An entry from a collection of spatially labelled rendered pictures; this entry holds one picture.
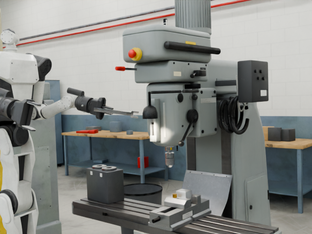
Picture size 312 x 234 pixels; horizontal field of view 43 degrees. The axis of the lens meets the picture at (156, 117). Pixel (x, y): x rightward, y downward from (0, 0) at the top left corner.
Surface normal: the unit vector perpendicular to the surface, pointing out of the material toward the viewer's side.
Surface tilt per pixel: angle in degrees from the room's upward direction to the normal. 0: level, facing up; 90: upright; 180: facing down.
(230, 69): 90
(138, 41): 90
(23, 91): 90
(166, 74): 90
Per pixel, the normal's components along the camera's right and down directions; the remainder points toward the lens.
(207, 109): 0.77, 0.00
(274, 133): -0.69, 0.06
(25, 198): 0.88, -0.07
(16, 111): -0.52, -0.05
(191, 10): -0.15, 0.06
